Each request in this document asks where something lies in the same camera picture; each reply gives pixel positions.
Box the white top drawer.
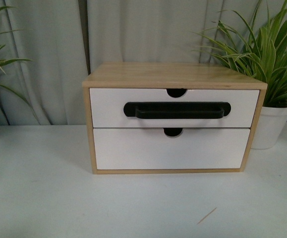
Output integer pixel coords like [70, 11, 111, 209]
[89, 88, 259, 128]

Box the white drawer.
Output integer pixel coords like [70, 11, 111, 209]
[89, 88, 259, 128]
[94, 128, 250, 170]

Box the wooden drawer cabinet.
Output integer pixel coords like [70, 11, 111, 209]
[82, 62, 267, 174]

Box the white bottom drawer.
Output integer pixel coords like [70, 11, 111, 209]
[94, 128, 250, 170]

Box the thin wooden stick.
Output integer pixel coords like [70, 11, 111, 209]
[197, 207, 217, 225]

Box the grey curtain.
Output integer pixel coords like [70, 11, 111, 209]
[0, 0, 257, 125]

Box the white plant pot right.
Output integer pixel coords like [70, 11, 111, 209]
[251, 107, 287, 149]

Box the green plant right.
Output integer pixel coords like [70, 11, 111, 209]
[197, 0, 287, 108]

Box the black drawer handle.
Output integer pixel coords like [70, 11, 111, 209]
[123, 102, 231, 119]

